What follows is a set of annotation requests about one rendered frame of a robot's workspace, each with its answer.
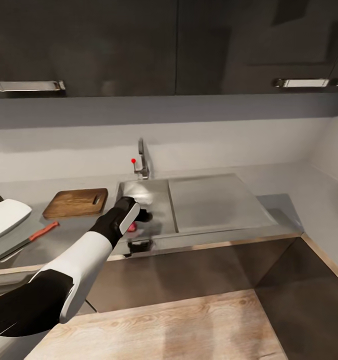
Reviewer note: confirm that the cabinet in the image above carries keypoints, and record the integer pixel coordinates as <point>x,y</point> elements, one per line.
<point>256,47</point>
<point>87,48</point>

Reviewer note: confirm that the cutting board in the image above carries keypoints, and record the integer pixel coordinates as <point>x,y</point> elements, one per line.
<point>76,202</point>

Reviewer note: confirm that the vidalia onion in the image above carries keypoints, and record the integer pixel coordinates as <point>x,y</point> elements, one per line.
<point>132,227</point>

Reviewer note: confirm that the parer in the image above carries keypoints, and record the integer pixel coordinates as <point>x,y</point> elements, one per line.
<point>31,238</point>

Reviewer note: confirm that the dishwasher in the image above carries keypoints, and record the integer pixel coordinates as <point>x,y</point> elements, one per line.
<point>12,281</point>

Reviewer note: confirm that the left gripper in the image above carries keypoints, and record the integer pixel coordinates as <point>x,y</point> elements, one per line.
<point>143,216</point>

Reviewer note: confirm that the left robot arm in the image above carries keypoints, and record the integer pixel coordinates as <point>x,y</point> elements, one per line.
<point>57,292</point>

